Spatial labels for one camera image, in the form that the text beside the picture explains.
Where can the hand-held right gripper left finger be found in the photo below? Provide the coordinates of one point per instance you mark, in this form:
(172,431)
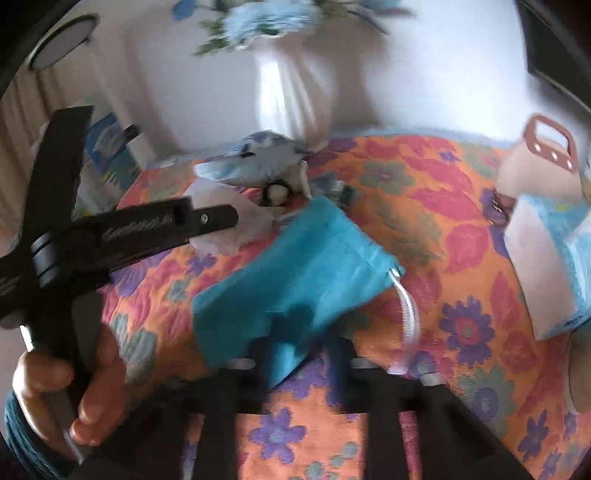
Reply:
(256,369)

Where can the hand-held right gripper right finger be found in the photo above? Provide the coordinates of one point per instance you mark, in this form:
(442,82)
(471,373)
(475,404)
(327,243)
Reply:
(346,364)

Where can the pink handbag-shaped case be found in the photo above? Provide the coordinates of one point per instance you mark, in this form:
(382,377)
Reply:
(531,170)

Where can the small panda figure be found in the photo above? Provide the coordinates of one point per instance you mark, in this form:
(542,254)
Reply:
(277,193)

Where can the person's left forearm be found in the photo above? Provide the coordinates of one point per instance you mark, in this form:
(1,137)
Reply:
(25,438)

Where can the metal keyring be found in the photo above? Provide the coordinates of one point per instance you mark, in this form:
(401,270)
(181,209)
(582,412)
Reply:
(496,210)

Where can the dark monitor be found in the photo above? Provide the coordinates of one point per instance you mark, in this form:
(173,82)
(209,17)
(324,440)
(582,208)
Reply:
(558,41)

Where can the round dark-rimmed lamp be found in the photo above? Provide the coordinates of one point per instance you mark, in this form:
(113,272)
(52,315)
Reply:
(60,44)

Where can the blue and white book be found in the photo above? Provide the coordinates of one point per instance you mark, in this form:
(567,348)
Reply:
(111,157)

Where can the white ribbed vase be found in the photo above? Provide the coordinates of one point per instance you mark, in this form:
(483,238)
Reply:
(288,92)

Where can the white cylinder container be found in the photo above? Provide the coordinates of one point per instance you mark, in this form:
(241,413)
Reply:
(581,369)

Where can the floral tablecloth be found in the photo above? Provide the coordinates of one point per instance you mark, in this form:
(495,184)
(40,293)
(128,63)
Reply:
(438,194)

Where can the blue tissue pack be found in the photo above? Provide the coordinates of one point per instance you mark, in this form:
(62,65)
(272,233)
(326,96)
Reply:
(545,267)

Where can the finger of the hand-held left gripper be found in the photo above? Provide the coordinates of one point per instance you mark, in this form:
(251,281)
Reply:
(214,219)

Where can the blue artificial flowers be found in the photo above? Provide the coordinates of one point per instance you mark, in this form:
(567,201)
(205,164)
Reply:
(258,21)

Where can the person's left hand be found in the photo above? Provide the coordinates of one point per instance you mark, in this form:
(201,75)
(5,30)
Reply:
(104,392)

